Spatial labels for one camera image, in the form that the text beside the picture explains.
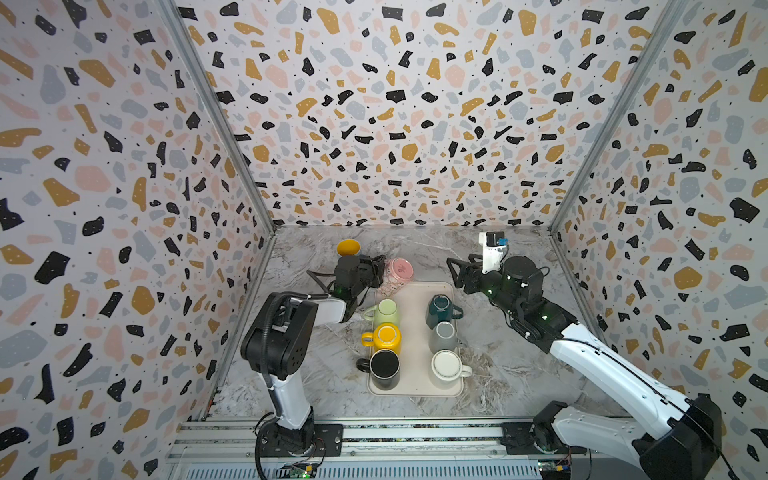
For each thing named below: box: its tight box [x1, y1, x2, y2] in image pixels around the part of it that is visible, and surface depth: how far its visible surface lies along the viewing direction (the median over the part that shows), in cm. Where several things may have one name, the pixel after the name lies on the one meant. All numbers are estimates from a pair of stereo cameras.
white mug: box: [431, 349, 473, 382], surface depth 80 cm
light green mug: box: [363, 298, 400, 326], surface depth 89 cm
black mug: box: [356, 349, 401, 391], surface depth 80 cm
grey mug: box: [428, 321, 464, 354], surface depth 85 cm
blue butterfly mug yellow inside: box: [336, 239, 361, 257], surface depth 105 cm
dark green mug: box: [426, 294, 464, 330], surface depth 89 cm
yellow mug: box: [361, 322, 401, 355], surface depth 84 cm
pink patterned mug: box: [377, 257, 415, 297], surface depth 92 cm
